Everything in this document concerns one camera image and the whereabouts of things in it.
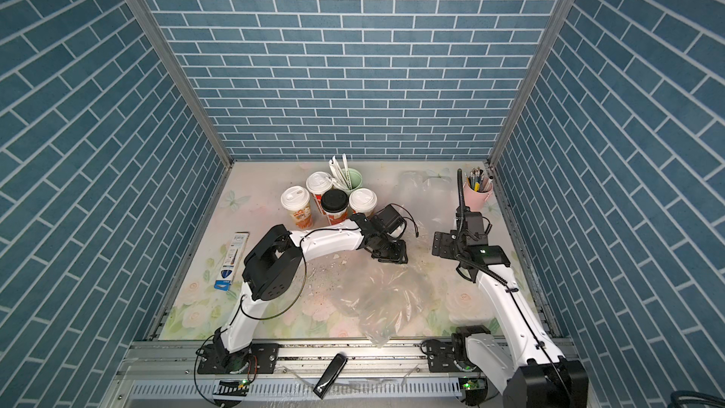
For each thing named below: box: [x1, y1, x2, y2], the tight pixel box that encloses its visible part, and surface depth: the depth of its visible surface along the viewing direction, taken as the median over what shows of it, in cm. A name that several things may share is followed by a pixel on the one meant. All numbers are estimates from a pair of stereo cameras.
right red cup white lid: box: [349, 187, 378, 218], surface depth 88 cm
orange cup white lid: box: [280, 185, 314, 230], surface depth 89 cm
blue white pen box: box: [213, 231, 251, 291], surface depth 93 cm
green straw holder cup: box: [344, 168, 364, 196], surface depth 101 cm
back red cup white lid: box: [305, 170, 334, 214], surface depth 93 cm
